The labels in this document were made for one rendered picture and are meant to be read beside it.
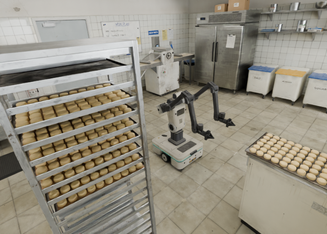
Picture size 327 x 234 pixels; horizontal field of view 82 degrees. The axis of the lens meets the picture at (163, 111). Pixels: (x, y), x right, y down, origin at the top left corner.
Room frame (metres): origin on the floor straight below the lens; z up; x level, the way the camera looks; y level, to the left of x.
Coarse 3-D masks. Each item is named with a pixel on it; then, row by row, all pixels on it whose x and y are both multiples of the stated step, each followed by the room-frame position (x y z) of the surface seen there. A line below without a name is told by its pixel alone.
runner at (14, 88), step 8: (88, 72) 0.90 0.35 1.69; (96, 72) 0.92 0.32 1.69; (104, 72) 0.94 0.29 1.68; (112, 72) 0.96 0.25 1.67; (40, 80) 0.79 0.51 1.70; (48, 80) 0.80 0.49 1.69; (56, 80) 0.82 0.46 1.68; (64, 80) 0.83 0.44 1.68; (72, 80) 0.85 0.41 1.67; (0, 88) 0.71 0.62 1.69; (8, 88) 0.72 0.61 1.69; (16, 88) 0.74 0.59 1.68; (24, 88) 0.75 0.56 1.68; (32, 88) 0.76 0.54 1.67
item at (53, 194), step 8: (120, 160) 1.04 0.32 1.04; (128, 160) 1.01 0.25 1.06; (104, 168) 0.94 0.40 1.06; (112, 168) 0.94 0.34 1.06; (88, 176) 0.88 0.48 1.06; (96, 176) 0.88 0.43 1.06; (72, 184) 0.82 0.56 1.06; (80, 184) 0.84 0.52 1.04; (48, 192) 0.79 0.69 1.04; (56, 192) 0.77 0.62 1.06; (64, 192) 0.78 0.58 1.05
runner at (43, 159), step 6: (132, 126) 1.00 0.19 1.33; (138, 126) 1.02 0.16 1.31; (114, 132) 0.94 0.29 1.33; (120, 132) 0.96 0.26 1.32; (96, 138) 0.88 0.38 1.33; (102, 138) 0.89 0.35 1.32; (108, 138) 0.91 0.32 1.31; (78, 144) 0.82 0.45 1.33; (84, 144) 0.84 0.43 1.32; (90, 144) 0.86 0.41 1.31; (66, 150) 0.79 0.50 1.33; (72, 150) 0.80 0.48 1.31; (48, 156) 0.75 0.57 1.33; (54, 156) 0.76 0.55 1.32; (30, 162) 0.70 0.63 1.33; (36, 162) 0.72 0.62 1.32; (42, 162) 0.73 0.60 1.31
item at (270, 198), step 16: (256, 160) 1.20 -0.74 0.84; (256, 176) 1.17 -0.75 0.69; (272, 176) 1.08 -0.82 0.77; (288, 176) 1.01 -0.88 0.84; (256, 192) 1.15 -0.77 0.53; (272, 192) 1.06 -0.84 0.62; (288, 192) 0.99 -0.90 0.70; (304, 192) 0.92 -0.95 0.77; (320, 192) 0.86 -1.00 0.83; (240, 208) 1.23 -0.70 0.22; (256, 208) 1.13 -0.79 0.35; (272, 208) 1.04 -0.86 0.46; (288, 208) 0.96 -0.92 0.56; (304, 208) 0.90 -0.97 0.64; (320, 208) 0.84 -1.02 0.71; (256, 224) 1.10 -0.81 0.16; (272, 224) 1.01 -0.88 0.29; (288, 224) 0.94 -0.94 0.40; (304, 224) 0.87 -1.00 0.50; (320, 224) 0.81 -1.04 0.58
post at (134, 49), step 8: (136, 40) 1.02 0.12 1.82; (136, 48) 1.01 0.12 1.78; (136, 56) 1.01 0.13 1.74; (136, 64) 1.01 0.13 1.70; (136, 72) 1.00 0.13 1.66; (136, 80) 1.00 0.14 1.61; (136, 88) 1.01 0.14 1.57; (136, 96) 1.02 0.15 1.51; (144, 112) 1.02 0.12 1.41; (144, 120) 1.01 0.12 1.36; (144, 128) 1.01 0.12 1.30; (144, 136) 1.01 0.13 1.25; (144, 144) 1.00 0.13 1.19; (144, 152) 1.01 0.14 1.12; (144, 160) 1.02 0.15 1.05; (152, 200) 1.01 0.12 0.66; (152, 208) 1.01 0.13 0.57; (152, 216) 1.01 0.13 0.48; (152, 224) 1.00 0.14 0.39; (152, 232) 1.02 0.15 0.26
